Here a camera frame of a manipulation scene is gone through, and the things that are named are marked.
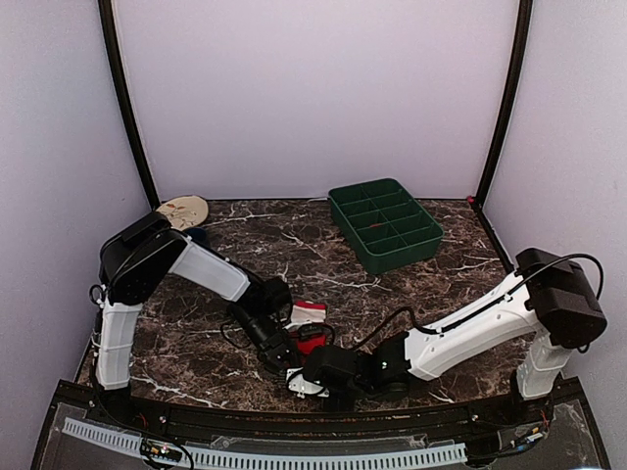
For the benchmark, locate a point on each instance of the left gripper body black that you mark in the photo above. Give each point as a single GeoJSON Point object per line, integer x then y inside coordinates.
{"type": "Point", "coordinates": [266, 345]}

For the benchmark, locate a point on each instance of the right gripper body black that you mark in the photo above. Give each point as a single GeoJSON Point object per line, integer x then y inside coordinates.
{"type": "Point", "coordinates": [351, 394]}

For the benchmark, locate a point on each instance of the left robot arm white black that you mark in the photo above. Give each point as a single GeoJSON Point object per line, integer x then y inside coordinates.
{"type": "Point", "coordinates": [134, 263]}

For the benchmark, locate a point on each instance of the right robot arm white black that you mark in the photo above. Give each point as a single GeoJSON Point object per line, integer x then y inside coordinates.
{"type": "Point", "coordinates": [547, 296]}

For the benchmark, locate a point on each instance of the dark blue cup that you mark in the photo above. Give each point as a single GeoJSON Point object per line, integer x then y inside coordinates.
{"type": "Point", "coordinates": [199, 236]}

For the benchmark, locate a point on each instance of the green compartment tray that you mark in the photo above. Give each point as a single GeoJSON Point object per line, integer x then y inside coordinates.
{"type": "Point", "coordinates": [409, 232]}

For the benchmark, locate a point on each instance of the beige floral plate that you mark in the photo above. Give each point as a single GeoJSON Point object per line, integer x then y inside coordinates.
{"type": "Point", "coordinates": [185, 211]}

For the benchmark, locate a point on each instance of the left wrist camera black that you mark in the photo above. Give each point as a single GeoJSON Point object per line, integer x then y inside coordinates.
{"type": "Point", "coordinates": [277, 298]}

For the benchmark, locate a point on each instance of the white slotted cable duct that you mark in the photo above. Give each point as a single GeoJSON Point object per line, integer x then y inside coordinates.
{"type": "Point", "coordinates": [230, 453]}

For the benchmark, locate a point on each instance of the black front rail base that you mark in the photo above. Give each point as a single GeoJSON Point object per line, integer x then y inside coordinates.
{"type": "Point", "coordinates": [557, 433]}

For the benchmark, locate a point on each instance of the left black frame post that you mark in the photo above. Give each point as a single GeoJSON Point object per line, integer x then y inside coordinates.
{"type": "Point", "coordinates": [114, 57]}

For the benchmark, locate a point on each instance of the black frame post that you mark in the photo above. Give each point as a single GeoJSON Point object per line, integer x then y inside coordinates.
{"type": "Point", "coordinates": [114, 57]}
{"type": "Point", "coordinates": [514, 70]}

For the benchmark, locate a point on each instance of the right black frame post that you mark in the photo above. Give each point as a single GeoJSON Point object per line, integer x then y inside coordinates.
{"type": "Point", "coordinates": [514, 70]}

